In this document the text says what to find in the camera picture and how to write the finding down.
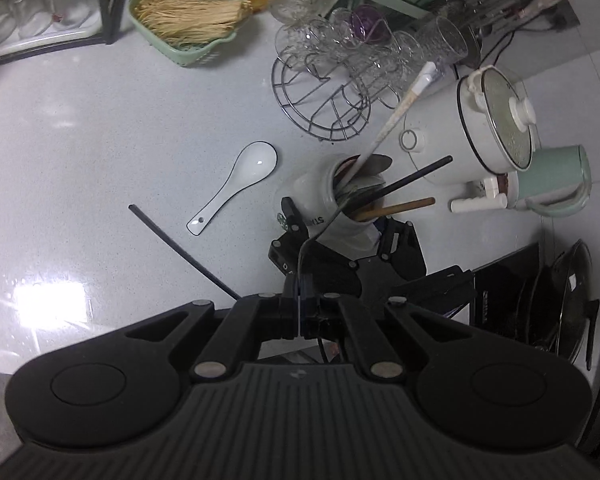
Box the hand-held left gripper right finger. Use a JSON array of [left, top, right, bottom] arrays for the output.
[[300, 294, 473, 380]]

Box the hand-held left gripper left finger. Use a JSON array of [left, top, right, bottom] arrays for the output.
[[124, 296, 301, 380]]

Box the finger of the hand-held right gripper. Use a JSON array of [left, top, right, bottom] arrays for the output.
[[280, 198, 311, 242], [378, 219, 427, 281]]

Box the white ceramic jar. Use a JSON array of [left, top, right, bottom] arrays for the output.
[[292, 155, 383, 257]]

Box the wooden chopstick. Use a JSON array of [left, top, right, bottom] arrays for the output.
[[352, 196, 437, 223]]

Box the black chopstick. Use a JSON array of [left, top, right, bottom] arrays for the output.
[[128, 203, 242, 302], [365, 155, 454, 206]]

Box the large steel spoon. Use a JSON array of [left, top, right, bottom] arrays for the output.
[[367, 155, 395, 177]]

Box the white chopstick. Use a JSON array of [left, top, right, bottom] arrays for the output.
[[337, 61, 438, 188]]

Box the black induction cooker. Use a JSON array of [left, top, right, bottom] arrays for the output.
[[472, 242, 541, 348]]

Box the white electric cooker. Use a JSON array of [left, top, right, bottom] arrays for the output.
[[399, 66, 538, 214]]

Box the pale green kettle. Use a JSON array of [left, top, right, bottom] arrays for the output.
[[510, 144, 593, 219]]

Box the speckled cooker lid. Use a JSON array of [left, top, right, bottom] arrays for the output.
[[472, 66, 538, 172]]

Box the glass goblet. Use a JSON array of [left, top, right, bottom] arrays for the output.
[[275, 16, 348, 71], [375, 30, 421, 78]]

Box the green plastic basket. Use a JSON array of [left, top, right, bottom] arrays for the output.
[[127, 0, 253, 68]]

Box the purple lidded glass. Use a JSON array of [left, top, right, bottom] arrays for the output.
[[349, 4, 390, 45]]

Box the tall textured glass mug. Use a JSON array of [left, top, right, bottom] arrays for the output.
[[414, 15, 470, 81]]

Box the bundle of pale dried noodles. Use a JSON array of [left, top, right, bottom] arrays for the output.
[[132, 0, 253, 50]]

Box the black dish rack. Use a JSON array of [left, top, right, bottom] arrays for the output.
[[0, 0, 131, 68]]

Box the wire glass rack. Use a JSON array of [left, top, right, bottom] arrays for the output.
[[271, 52, 371, 142]]

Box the black power plug cable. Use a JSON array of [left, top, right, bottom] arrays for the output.
[[477, 15, 566, 68]]

